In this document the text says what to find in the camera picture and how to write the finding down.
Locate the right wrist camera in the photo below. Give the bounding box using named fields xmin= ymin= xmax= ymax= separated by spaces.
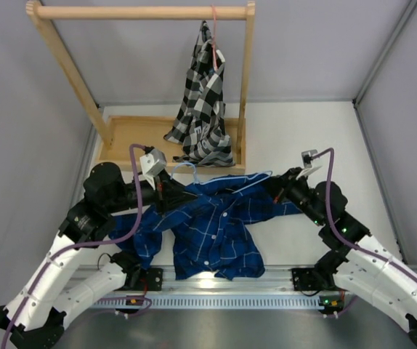
xmin=296 ymin=149 xmax=323 ymax=179

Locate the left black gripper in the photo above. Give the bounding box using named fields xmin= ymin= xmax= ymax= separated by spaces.
xmin=105 ymin=169 xmax=198 ymax=217

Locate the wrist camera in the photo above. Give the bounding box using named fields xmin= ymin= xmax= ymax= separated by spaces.
xmin=296 ymin=149 xmax=323 ymax=179
xmin=139 ymin=147 xmax=167 ymax=189

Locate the light blue wire hanger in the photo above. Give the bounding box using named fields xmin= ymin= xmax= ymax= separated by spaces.
xmin=170 ymin=161 xmax=273 ymax=193

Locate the blue plaid shirt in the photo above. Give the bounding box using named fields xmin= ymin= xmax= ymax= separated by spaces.
xmin=117 ymin=181 xmax=300 ymax=280

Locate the slotted cable duct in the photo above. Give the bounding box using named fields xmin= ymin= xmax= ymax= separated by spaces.
xmin=92 ymin=293 xmax=344 ymax=310

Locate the pink wire hanger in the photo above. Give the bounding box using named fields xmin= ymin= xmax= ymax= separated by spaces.
xmin=211 ymin=4 xmax=218 ymax=71

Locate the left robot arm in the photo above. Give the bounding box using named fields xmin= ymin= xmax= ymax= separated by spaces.
xmin=0 ymin=162 xmax=197 ymax=348

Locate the black white checkered shirt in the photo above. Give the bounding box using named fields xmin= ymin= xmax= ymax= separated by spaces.
xmin=163 ymin=20 xmax=235 ymax=167

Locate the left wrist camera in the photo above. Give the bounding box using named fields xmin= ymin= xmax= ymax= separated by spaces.
xmin=139 ymin=147 xmax=167 ymax=189

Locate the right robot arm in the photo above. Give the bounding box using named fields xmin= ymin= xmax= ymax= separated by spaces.
xmin=263 ymin=167 xmax=417 ymax=347

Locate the wooden clothes rack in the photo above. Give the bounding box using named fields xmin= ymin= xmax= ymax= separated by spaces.
xmin=25 ymin=1 xmax=256 ymax=175

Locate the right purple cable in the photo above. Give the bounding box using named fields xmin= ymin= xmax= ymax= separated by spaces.
xmin=312 ymin=147 xmax=417 ymax=299

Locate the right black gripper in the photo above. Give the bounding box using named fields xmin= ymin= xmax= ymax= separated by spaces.
xmin=260 ymin=167 xmax=325 ymax=226

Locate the aluminium mounting rail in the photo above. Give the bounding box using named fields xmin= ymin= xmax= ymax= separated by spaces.
xmin=77 ymin=264 xmax=417 ymax=292

